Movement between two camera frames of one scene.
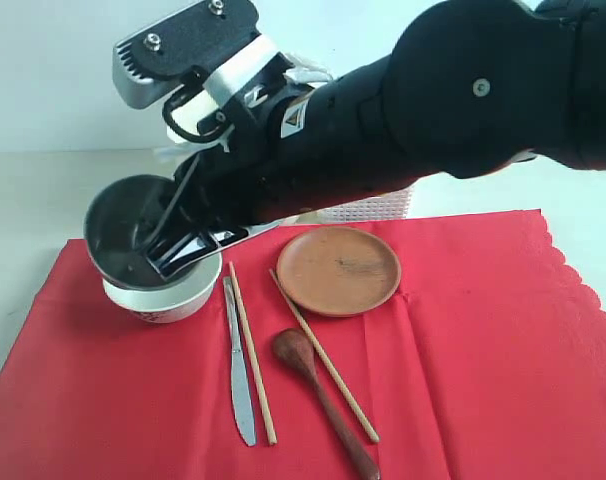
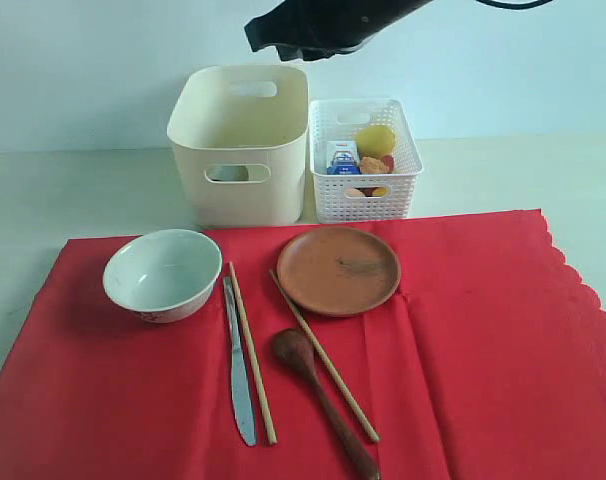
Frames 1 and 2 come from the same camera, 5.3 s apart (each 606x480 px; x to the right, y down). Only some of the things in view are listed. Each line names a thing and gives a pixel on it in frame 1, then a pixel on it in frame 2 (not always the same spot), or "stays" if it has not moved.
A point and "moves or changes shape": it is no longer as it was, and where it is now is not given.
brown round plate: x=339 y=271 stays
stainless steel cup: x=122 y=216 moves or changes shape
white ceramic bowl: x=173 y=302 stays
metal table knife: x=241 y=399 stays
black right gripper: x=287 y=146 → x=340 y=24
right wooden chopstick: x=329 y=363 stays
